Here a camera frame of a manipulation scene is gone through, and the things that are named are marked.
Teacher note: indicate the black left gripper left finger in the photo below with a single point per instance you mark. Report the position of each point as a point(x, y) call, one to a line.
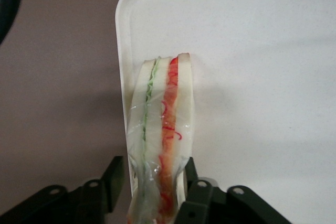
point(78, 203)

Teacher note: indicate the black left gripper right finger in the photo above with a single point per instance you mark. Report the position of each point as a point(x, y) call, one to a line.
point(210, 205)

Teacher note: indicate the triangle sandwich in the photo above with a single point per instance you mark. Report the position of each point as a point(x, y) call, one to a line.
point(157, 108)

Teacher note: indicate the cream plastic tray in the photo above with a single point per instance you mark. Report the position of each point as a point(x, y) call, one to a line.
point(249, 64)

